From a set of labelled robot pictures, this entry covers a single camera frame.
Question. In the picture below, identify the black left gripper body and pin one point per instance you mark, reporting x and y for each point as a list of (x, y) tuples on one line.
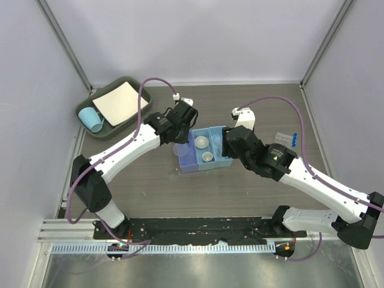
[(183, 135)]

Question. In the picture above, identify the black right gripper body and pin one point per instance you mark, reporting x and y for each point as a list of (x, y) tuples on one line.
[(227, 151)]

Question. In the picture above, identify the large white ceramic bowl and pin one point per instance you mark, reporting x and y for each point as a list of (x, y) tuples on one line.
[(201, 142)]

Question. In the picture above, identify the small white ceramic bowl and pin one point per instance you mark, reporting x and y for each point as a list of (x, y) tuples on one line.
[(207, 156)]

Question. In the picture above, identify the blue tiered organizer box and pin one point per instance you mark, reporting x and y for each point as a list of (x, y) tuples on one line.
[(203, 150)]

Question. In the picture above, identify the clear test tube rack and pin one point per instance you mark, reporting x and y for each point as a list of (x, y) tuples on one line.
[(283, 139)]

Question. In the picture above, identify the clear glass watch dish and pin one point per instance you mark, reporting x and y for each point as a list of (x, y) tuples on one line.
[(173, 174)]

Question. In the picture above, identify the small clear glass bottle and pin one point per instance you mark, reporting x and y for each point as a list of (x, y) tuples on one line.
[(219, 151)]

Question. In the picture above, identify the clear glass beaker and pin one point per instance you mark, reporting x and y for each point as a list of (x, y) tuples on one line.
[(217, 139)]

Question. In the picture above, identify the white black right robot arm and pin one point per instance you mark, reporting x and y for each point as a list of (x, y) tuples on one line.
[(351, 215)]

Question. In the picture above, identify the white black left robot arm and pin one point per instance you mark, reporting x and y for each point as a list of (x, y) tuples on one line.
[(90, 176)]

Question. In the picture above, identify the white square plate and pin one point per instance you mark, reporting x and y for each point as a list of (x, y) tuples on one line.
[(118, 105)]

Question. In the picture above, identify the dark green plastic tray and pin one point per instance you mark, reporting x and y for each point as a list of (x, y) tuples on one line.
[(107, 132)]

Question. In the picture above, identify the light blue mug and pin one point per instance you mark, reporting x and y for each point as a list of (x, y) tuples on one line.
[(91, 119)]

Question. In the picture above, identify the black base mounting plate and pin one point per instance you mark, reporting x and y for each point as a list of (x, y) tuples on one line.
[(202, 231)]

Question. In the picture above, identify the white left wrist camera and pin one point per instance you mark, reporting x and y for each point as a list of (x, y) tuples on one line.
[(177, 98)]

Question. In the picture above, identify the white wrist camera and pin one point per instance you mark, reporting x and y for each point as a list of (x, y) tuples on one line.
[(177, 98), (244, 117)]

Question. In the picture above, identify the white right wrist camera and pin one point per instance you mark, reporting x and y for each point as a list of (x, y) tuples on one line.
[(244, 117)]

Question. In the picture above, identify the white slotted cable duct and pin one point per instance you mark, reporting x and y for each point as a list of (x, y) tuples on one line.
[(109, 248)]

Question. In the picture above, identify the aluminium rail profile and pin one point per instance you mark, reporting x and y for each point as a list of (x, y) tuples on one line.
[(60, 230)]

